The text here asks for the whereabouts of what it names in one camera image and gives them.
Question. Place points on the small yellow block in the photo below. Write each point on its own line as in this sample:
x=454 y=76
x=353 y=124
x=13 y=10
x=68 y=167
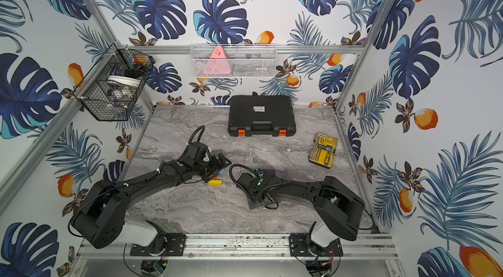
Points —
x=216 y=183

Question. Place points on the clear mesh wall shelf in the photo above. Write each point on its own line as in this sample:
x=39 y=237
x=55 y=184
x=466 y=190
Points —
x=246 y=61

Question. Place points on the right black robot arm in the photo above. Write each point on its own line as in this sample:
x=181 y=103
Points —
x=339 y=208

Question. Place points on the pink triangle object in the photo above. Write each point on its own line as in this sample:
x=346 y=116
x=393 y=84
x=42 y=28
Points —
x=217 y=64

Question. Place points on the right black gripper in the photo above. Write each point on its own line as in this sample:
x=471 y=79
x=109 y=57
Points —
x=251 y=203

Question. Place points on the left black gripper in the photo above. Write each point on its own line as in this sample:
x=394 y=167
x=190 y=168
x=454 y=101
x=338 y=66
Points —
x=214 y=165

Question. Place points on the yellow screwdriver bit set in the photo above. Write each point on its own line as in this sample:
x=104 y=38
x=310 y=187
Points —
x=323 y=151

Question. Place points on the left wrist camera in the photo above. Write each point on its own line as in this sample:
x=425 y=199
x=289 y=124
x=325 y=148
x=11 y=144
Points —
x=196 y=152

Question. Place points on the black plastic tool case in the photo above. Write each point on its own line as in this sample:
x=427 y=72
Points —
x=261 y=115

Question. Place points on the aluminium front rail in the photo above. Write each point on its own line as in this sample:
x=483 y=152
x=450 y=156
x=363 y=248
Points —
x=251 y=247

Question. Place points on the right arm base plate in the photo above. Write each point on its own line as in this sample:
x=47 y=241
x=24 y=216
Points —
x=314 y=244

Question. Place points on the teal block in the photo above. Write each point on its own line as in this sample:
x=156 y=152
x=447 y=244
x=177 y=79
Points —
x=258 y=171

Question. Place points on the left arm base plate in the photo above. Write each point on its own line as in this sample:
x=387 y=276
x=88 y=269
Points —
x=166 y=245

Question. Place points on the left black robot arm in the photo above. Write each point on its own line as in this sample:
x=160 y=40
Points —
x=102 y=216

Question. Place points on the black wire basket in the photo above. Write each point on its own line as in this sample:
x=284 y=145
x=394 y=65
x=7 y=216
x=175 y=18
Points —
x=109 y=102

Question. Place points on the purple block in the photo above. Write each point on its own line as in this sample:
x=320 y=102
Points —
x=269 y=172

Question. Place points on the white coil in basket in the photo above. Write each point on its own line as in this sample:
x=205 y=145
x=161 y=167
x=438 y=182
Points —
x=126 y=81

